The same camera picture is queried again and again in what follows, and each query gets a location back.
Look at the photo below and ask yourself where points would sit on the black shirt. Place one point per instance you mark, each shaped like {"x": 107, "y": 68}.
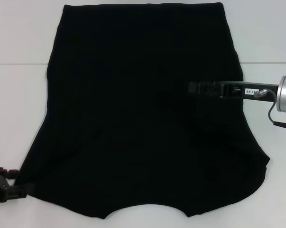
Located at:
{"x": 121, "y": 107}

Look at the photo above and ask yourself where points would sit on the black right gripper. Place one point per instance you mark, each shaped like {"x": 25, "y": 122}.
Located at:
{"x": 249, "y": 91}

